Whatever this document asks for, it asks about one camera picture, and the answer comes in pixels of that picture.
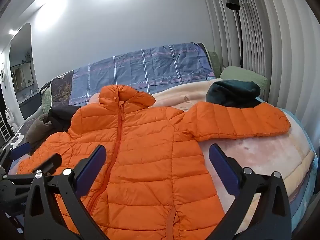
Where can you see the white cat figurine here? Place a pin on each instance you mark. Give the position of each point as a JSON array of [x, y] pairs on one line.
[[10, 118]]

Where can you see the dark blue cabinet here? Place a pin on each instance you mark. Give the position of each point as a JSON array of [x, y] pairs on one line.
[[28, 102]]

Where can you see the pink quilted jacket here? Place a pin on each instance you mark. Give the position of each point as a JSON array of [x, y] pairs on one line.
[[93, 99]]

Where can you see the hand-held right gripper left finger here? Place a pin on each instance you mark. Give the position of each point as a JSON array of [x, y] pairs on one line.
[[91, 170]]

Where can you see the white ladder rack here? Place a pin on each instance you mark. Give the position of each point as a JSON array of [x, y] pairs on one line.
[[4, 127]]

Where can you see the green pillow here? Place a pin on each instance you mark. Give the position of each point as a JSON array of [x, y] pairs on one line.
[[245, 75]]

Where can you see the brown fleece garment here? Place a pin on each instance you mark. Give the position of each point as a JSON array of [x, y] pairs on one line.
[[37, 132]]

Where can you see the dark green garment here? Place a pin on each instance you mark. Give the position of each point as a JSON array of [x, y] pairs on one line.
[[232, 92]]

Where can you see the green upholstered headboard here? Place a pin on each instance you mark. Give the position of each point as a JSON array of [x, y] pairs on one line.
[[214, 63]]

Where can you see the pink bear print blanket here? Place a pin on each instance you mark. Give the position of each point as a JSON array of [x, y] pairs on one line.
[[262, 152]]

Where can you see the grey pleated curtain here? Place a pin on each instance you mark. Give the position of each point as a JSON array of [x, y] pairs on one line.
[[275, 42]]

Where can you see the wall mirror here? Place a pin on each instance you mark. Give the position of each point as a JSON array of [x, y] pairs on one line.
[[22, 76]]

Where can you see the black floor lamp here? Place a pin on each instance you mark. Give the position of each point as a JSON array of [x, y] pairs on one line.
[[232, 1]]

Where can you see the blue plaid sheet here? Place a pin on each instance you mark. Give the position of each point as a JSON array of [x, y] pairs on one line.
[[150, 67]]

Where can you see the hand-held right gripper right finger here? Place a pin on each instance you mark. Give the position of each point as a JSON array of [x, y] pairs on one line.
[[223, 167]]

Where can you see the small potted plant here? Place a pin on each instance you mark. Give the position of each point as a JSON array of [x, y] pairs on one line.
[[27, 57]]

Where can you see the dark floral quilt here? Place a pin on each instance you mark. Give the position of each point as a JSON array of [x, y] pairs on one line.
[[62, 87]]

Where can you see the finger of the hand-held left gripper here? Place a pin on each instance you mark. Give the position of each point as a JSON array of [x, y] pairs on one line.
[[50, 162], [21, 150]]

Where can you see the orange puffer jacket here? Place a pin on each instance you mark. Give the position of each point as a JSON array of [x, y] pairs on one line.
[[150, 155]]

